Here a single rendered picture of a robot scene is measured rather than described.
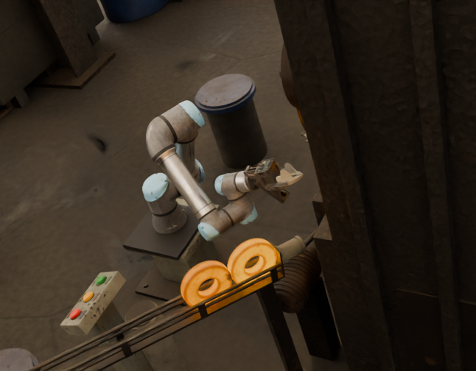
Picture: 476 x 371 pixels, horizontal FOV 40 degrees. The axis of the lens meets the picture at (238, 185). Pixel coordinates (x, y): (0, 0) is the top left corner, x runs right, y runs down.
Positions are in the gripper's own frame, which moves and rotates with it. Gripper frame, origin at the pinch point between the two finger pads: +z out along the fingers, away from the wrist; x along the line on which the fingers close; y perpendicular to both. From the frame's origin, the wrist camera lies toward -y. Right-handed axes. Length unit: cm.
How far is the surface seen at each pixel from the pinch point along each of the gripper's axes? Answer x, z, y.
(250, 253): -35.6, -1.0, 0.9
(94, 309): -59, -56, 3
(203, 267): -47.1, -8.2, 7.7
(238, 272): -40.2, -5.5, -2.2
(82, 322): -65, -56, 3
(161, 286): -7, -102, -44
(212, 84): 95, -103, 0
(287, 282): -26.6, -5.3, -21.7
